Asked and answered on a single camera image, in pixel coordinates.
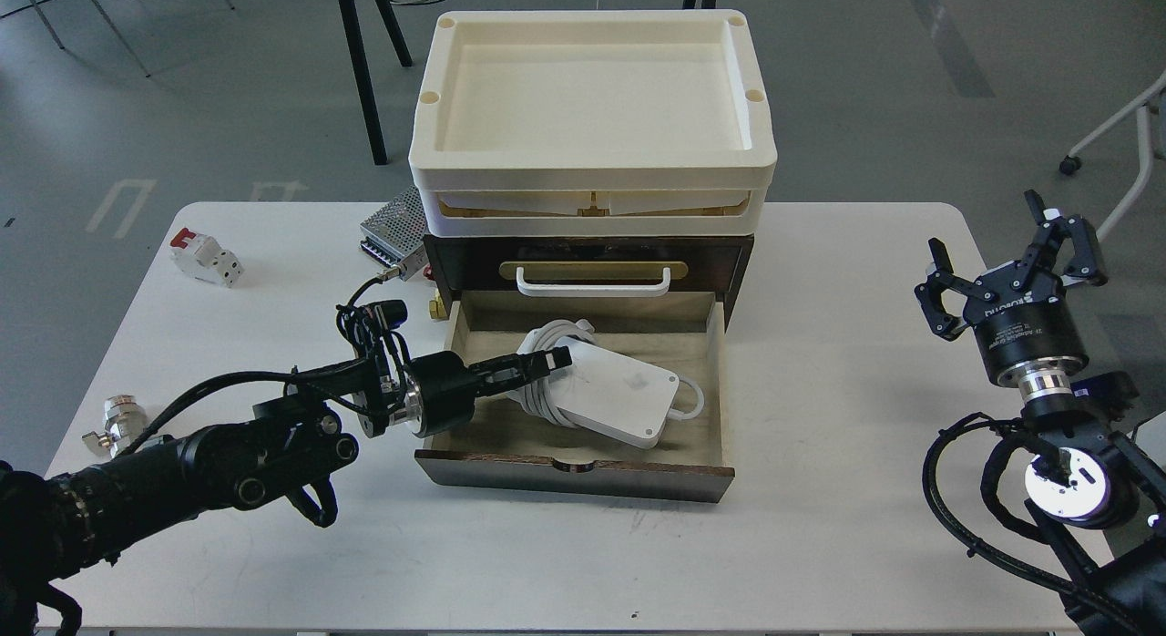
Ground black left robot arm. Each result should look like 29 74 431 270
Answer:
1 298 573 635

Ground open wooden drawer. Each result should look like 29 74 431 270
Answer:
414 291 735 503

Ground black table leg stand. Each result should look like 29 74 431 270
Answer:
332 0 414 167

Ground white chair base with caster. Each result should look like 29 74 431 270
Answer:
1058 67 1166 245

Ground white drawer handle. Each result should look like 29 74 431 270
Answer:
517 266 673 298

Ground brass knob fitting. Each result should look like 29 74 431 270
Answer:
428 291 450 322

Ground metal mesh power supply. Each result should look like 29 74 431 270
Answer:
359 186 429 282

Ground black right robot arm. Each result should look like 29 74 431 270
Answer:
915 190 1165 635

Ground white red circuit breaker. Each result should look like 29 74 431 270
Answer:
169 228 244 287

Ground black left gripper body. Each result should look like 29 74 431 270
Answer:
403 351 478 438

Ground cream plastic stacked trays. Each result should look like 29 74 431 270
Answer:
409 9 778 238

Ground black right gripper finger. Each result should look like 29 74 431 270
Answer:
915 239 979 342
1020 190 1110 295

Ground metal valve with white fitting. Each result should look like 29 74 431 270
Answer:
82 394 152 457

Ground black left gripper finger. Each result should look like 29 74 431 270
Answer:
469 345 573 378
475 373 547 405

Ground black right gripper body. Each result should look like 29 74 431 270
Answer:
965 265 1089 387

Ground grey chair legs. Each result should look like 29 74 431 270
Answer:
0 0 236 78

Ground white power adapter with cable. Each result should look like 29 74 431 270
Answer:
506 319 705 449

